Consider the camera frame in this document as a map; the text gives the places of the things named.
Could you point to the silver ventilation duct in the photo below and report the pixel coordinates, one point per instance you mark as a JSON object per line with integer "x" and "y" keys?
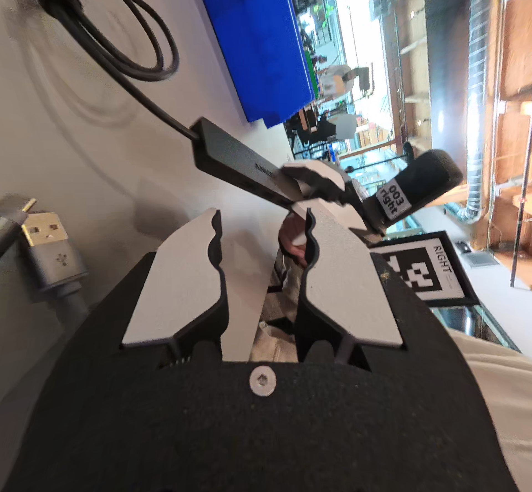
{"x": 478, "y": 84}

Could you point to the blue plastic bin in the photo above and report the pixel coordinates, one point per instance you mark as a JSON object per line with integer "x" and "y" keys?
{"x": 249, "y": 34}

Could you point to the green plastic bin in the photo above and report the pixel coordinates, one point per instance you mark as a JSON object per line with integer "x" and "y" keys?
{"x": 312, "y": 76}

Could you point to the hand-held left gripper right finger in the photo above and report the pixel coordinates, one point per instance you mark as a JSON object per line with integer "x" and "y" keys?
{"x": 353, "y": 292}

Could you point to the person's right forearm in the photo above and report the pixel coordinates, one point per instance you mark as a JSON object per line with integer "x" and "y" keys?
{"x": 507, "y": 396}

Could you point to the person's right hand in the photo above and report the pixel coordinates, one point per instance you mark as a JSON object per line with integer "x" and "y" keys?
{"x": 293, "y": 238}

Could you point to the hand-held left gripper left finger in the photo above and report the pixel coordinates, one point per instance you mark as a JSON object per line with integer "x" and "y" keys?
{"x": 178, "y": 284}

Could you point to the black usb hub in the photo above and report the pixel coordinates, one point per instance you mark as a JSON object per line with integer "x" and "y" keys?
{"x": 232, "y": 155}

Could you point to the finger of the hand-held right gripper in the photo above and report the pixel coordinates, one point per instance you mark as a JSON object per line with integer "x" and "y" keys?
{"x": 349, "y": 219}
{"x": 320, "y": 178}

